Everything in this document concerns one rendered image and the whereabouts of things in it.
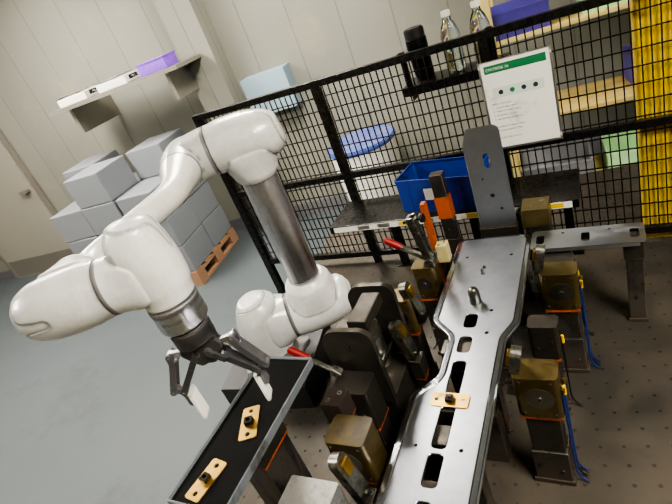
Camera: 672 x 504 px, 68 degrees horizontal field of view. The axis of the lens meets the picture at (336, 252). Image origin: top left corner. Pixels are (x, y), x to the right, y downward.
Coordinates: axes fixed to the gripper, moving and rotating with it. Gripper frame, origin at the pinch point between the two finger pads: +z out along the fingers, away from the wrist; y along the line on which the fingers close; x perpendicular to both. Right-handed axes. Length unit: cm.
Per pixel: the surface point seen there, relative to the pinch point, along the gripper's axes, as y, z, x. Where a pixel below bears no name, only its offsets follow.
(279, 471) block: 1.7, 18.5, -3.3
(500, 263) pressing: 65, 23, 51
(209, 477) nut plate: -6.3, 6.0, -11.2
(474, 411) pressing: 43.6, 22.7, 2.3
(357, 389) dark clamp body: 20.9, 14.7, 9.4
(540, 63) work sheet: 98, -18, 91
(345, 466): 17.5, 13.8, -10.1
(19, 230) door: -392, 62, 473
